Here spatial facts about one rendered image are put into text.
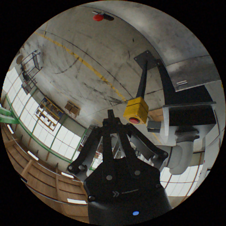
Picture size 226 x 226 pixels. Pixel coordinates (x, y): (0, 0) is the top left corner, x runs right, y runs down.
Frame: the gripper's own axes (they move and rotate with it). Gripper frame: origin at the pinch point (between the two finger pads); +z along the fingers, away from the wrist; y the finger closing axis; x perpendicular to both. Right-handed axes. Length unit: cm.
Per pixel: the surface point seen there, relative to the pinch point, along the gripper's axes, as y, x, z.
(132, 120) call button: 9.3, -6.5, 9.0
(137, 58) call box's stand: 43, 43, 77
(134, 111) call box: 9.5, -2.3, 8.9
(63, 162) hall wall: -564, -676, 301
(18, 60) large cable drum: -793, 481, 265
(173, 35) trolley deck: 14.3, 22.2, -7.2
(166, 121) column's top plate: 40.7, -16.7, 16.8
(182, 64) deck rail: 17.8, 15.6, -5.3
